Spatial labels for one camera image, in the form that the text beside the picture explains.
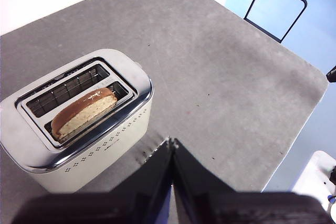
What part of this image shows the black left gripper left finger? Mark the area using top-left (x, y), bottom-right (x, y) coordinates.
top-left (10, 136), bottom-right (175, 224)

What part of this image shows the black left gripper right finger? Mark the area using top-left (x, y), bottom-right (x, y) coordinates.
top-left (172, 137), bottom-right (334, 224)

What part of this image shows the brown-crusted bread slice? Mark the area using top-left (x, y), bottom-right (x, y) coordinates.
top-left (50, 87), bottom-right (118, 143)

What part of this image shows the cream two-slot toaster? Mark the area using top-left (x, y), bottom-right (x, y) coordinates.
top-left (0, 48), bottom-right (155, 193)

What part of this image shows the black bracket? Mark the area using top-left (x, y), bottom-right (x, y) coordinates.
top-left (325, 66), bottom-right (336, 83)

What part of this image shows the black metal tube frame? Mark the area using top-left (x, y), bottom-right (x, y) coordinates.
top-left (243, 0), bottom-right (308, 44)

